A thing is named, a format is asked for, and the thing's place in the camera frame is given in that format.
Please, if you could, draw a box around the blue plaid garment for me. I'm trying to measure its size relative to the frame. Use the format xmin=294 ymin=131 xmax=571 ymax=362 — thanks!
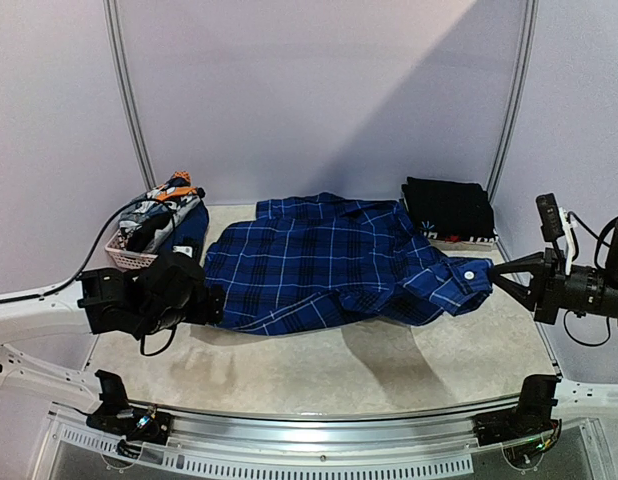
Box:
xmin=204 ymin=193 xmax=493 ymax=336

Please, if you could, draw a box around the black t-shirt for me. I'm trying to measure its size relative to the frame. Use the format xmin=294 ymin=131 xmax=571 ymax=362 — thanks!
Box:
xmin=401 ymin=177 xmax=496 ymax=243

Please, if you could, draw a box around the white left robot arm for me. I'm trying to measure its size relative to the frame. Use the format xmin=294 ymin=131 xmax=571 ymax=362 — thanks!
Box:
xmin=0 ymin=252 xmax=225 ymax=434

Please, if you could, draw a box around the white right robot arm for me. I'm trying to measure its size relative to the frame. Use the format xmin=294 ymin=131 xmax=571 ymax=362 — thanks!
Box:
xmin=489 ymin=212 xmax=618 ymax=436

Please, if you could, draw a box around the camouflage orange garment pile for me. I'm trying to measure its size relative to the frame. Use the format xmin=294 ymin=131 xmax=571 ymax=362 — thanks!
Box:
xmin=118 ymin=171 xmax=206 ymax=254

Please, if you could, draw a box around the solid navy blue garment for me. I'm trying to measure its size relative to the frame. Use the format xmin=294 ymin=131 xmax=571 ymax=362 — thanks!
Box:
xmin=158 ymin=203 xmax=209 ymax=261

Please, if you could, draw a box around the red black plaid shirt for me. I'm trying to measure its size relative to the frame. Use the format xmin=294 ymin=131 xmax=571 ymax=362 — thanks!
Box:
xmin=427 ymin=233 xmax=498 ymax=251

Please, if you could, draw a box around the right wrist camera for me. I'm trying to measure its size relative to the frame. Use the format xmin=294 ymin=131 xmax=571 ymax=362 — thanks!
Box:
xmin=534 ymin=193 xmax=580 ymax=276

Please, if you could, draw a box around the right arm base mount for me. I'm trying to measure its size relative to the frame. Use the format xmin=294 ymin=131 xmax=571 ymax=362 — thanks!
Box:
xmin=472 ymin=401 xmax=562 ymax=446

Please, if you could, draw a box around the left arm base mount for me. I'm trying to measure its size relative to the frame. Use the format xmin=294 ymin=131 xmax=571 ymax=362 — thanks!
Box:
xmin=86 ymin=403 xmax=174 ymax=445

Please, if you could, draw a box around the right aluminium frame post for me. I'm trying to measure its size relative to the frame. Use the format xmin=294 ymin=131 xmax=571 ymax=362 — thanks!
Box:
xmin=484 ymin=0 xmax=539 ymax=201

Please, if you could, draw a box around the aluminium frame post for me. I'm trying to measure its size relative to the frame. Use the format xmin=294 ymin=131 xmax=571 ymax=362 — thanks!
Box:
xmin=484 ymin=0 xmax=539 ymax=201
xmin=103 ymin=0 xmax=155 ymax=189

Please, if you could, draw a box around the aluminium front rail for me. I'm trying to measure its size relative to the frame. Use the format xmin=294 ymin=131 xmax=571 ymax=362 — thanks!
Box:
xmin=46 ymin=387 xmax=598 ymax=476

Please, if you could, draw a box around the left aluminium frame post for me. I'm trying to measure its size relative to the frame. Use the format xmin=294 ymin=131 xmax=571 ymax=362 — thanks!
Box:
xmin=103 ymin=0 xmax=155 ymax=189

